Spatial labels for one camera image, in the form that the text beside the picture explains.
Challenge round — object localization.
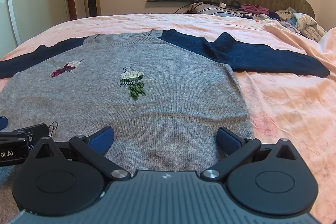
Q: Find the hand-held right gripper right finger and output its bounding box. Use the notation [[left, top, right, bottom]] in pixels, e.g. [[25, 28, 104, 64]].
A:
[[200, 126, 302, 184]]

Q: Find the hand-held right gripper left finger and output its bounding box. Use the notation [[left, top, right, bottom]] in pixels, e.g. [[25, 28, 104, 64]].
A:
[[33, 126, 132, 183]]

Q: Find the grey sweater with navy sleeves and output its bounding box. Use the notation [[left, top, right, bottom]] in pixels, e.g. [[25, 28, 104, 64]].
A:
[[0, 29, 331, 214]]

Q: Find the pile of patterned clothes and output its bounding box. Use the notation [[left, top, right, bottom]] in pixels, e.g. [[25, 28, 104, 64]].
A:
[[262, 7, 327, 42]]

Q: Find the pink bed sheet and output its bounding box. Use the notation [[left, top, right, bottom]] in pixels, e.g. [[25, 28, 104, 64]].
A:
[[0, 13, 336, 224]]

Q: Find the white wardrobe door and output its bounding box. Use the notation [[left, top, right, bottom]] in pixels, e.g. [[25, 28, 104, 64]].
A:
[[0, 0, 70, 60]]

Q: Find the plaid pillow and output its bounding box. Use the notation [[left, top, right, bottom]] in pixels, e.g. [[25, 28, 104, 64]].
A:
[[186, 3, 263, 20]]

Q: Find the pink crumpled cloth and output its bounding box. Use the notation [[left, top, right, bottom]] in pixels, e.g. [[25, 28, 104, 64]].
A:
[[240, 4, 270, 16]]

